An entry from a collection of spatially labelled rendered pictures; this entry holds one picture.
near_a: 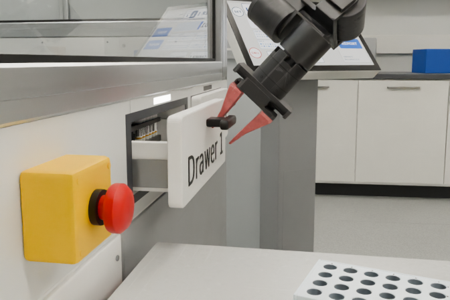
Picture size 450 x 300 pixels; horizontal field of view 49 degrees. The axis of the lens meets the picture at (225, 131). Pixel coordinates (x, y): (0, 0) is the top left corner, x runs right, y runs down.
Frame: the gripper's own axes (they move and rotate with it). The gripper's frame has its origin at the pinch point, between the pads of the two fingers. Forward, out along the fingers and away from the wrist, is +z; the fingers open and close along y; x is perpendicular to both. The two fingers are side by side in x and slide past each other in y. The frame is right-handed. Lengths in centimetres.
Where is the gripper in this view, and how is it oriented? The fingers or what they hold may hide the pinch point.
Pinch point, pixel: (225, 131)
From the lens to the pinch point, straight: 74.5
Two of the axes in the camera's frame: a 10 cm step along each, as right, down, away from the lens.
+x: -1.6, 1.5, -9.8
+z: -6.7, 7.1, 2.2
